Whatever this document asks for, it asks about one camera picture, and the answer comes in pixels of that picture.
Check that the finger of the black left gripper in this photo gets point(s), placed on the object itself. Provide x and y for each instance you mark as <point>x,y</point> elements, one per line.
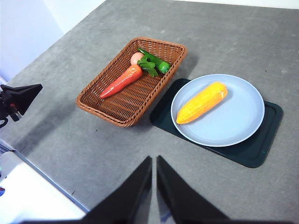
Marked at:
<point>23,95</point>

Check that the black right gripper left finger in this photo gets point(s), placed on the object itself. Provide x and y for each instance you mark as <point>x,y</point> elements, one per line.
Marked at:
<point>130,198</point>

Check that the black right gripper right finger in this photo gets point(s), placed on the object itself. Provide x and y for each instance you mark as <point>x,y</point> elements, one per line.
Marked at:
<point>182,200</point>

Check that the blue round plate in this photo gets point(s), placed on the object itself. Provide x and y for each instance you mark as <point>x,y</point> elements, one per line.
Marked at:
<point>222,130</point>

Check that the brown wicker basket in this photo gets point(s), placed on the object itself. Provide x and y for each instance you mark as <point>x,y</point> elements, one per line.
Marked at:
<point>130,100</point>

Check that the black rectangular tray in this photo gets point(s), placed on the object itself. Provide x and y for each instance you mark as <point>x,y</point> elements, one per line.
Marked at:
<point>261,149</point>

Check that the pale peach egg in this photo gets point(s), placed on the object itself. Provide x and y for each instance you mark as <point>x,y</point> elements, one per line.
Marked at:
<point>136,58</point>

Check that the green pepper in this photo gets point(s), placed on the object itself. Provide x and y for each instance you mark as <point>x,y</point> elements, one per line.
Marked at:
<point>162,66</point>

